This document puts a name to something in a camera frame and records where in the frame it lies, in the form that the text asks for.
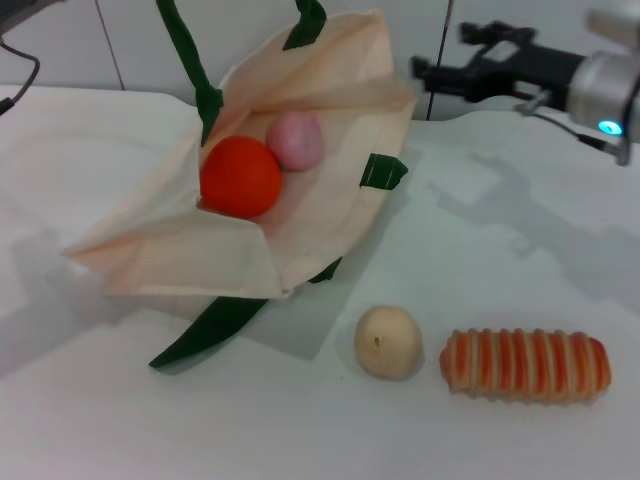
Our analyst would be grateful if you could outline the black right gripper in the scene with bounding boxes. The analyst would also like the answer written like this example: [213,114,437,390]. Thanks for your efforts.
[409,19,586,107]

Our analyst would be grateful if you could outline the pink toy peach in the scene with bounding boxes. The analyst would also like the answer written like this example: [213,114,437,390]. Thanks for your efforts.
[265,111,325,172]

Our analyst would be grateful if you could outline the orange toy fruit with stem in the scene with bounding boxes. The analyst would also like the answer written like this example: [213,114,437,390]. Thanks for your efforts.
[199,134,284,220]

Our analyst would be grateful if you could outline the white canvas handbag green handles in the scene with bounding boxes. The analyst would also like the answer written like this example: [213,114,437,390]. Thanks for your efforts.
[62,0,419,371]

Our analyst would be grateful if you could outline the beige round toy fruit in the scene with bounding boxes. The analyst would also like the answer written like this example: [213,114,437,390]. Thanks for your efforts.
[353,305,424,382]

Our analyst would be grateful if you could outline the orange striped toy bread roll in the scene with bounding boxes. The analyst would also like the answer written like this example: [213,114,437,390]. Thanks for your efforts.
[438,327,613,405]

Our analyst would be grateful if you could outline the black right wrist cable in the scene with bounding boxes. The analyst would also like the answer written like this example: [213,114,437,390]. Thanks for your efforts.
[516,91,633,167]

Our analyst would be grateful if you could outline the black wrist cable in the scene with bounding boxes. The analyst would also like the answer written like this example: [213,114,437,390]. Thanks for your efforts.
[0,34,41,117]
[516,91,633,167]

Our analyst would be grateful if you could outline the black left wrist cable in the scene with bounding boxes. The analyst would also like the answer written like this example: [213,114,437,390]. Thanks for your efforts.
[0,34,41,117]

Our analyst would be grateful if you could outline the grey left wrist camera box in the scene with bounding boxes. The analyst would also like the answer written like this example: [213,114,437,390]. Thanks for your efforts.
[0,0,56,24]

